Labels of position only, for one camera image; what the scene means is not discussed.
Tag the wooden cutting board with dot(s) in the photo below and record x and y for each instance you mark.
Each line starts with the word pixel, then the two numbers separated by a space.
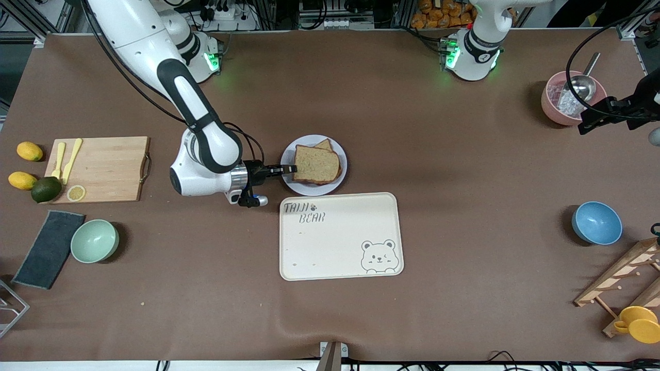
pixel 108 170

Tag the yellow plastic fork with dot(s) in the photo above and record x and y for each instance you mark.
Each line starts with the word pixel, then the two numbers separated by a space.
pixel 59 162

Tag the white network switch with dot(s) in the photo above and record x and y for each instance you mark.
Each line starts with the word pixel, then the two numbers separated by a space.
pixel 335 22

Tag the pale lavender round plate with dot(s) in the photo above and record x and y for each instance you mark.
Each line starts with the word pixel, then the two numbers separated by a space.
pixel 291 180

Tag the brown toast bread slice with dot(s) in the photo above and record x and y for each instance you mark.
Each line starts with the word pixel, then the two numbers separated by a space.
pixel 326 145
pixel 317 165

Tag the metal scoop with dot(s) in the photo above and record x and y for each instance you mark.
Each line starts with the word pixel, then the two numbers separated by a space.
pixel 581 88

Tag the dark green lime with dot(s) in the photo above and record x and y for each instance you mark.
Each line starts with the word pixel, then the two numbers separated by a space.
pixel 46 189

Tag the pink bowl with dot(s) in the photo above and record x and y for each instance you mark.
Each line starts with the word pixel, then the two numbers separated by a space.
pixel 549 111

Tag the dark grey cloth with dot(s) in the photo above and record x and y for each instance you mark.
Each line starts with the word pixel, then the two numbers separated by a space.
pixel 49 250

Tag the orange bread rolls pile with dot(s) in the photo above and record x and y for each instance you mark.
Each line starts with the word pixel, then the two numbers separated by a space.
pixel 443 14

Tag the white power strip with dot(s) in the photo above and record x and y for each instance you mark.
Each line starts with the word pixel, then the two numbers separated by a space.
pixel 227 15

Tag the clear ice cube pile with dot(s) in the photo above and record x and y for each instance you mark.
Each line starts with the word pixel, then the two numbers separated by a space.
pixel 559 100

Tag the cream bear print tray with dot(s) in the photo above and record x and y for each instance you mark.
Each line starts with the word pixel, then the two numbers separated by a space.
pixel 335 242

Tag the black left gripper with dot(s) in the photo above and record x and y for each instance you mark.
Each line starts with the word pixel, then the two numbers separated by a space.
pixel 644 98

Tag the yellow plastic knife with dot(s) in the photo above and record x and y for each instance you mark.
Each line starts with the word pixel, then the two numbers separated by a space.
pixel 71 162

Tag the blue bowl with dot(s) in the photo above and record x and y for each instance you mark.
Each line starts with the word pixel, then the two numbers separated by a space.
pixel 597 223

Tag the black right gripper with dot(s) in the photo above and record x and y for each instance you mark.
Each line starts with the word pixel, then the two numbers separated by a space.
pixel 255 172

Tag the grey camera pole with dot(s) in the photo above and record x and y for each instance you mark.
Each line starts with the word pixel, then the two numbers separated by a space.
pixel 330 358

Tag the yellow lemon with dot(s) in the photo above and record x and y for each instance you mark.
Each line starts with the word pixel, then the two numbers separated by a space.
pixel 29 152
pixel 22 181

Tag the aluminium frame profile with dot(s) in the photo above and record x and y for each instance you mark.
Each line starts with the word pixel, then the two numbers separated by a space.
pixel 51 15
pixel 631 32

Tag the mint green bowl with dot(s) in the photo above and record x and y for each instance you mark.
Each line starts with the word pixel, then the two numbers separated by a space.
pixel 94 241

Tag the yellow cup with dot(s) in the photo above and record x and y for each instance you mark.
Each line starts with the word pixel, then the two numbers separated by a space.
pixel 639 324

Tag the wooden peg rack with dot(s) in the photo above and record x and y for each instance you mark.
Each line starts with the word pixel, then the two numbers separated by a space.
pixel 619 273

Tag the lemon slice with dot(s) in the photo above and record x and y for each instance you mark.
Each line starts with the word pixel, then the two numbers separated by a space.
pixel 76 193

